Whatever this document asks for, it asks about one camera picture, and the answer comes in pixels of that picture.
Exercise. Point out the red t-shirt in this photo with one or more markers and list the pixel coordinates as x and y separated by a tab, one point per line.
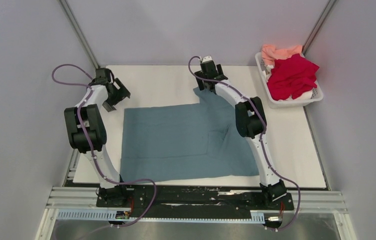
292	77

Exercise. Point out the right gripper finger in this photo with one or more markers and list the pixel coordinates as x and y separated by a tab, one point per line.
219	69
200	84

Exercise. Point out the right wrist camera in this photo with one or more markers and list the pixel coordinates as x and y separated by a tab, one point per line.
206	59

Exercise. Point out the aluminium front rail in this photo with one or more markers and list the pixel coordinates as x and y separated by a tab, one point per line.
311	201

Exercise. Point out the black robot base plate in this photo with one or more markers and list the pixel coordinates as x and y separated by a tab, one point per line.
147	199

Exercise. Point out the white plastic laundry basket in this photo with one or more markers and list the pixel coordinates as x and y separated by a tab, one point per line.
290	103

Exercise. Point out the teal blue t-shirt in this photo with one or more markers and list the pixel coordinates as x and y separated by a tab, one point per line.
181	142

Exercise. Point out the white slotted cable duct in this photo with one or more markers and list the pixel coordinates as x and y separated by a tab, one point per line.
111	216

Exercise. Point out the right aluminium frame post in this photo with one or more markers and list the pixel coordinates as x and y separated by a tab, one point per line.
330	4

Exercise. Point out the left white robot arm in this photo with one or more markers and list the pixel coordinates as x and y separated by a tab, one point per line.
87	133

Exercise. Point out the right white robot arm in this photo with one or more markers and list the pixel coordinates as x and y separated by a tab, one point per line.
249	119

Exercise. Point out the aluminium frame post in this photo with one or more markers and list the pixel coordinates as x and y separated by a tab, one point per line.
330	4
78	32

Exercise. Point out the peach orange t-shirt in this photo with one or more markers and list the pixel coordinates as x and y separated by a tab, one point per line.
270	53

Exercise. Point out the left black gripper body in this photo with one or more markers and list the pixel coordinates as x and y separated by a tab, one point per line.
113	99

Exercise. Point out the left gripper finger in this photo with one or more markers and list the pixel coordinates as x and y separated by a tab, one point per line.
109	106
122	91

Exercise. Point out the left aluminium frame post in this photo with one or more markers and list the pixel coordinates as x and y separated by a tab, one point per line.
78	32

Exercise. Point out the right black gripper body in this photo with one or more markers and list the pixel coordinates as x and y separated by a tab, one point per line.
201	74

